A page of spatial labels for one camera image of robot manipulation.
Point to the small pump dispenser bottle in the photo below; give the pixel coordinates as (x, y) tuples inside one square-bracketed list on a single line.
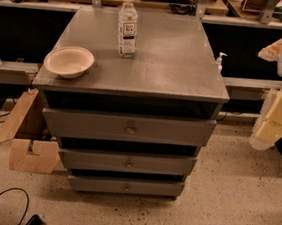
[(219, 61)]

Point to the grey bottom drawer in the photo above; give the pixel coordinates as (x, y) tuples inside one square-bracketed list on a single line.
[(123, 186)]

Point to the grey middle drawer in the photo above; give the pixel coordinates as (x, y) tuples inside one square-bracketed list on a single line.
[(126, 162)]

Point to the grey drawer cabinet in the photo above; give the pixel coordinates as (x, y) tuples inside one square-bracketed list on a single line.
[(172, 74)]

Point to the clear plastic water bottle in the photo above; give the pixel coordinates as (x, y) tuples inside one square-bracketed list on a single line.
[(127, 25)]

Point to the white paper bowl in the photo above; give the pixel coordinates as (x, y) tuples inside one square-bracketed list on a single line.
[(69, 62)]

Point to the notched wooden block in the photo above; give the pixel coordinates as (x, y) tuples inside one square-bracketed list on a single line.
[(33, 156)]

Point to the grey drawer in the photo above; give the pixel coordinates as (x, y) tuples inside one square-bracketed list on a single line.
[(127, 127), (126, 162), (123, 186)]

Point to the grey top drawer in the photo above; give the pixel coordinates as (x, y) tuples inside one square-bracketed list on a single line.
[(127, 127)]

